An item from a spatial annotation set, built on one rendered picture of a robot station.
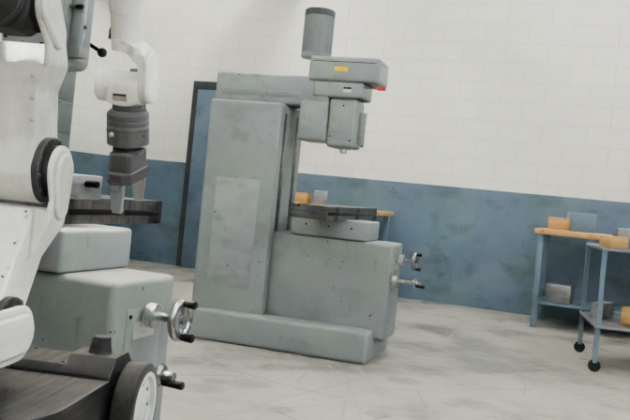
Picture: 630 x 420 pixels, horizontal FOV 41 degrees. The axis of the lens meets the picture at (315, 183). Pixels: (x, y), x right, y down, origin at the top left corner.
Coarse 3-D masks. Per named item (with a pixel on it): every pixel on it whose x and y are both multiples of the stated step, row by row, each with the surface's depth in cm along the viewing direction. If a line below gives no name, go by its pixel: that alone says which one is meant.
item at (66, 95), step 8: (72, 72) 813; (64, 80) 803; (72, 80) 815; (64, 88) 804; (72, 88) 816; (64, 96) 805; (72, 96) 817; (64, 104) 806; (72, 104) 819; (64, 112) 808; (64, 120) 809; (64, 128) 810; (64, 136) 811; (64, 144) 812
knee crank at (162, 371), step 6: (162, 366) 213; (162, 372) 213; (168, 372) 213; (174, 372) 213; (162, 378) 213; (168, 378) 212; (174, 378) 213; (162, 384) 213; (168, 384) 212; (174, 384) 211; (180, 384) 211
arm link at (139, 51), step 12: (120, 48) 169; (132, 48) 168; (144, 48) 170; (132, 60) 169; (144, 60) 169; (156, 60) 173; (144, 72) 169; (156, 72) 173; (144, 84) 170; (156, 84) 174; (144, 96) 171; (156, 96) 175
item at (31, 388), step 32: (32, 352) 190; (64, 352) 193; (96, 352) 186; (128, 352) 191; (0, 384) 168; (32, 384) 171; (64, 384) 173; (96, 384) 176; (0, 416) 147; (32, 416) 149; (64, 416) 156; (96, 416) 174
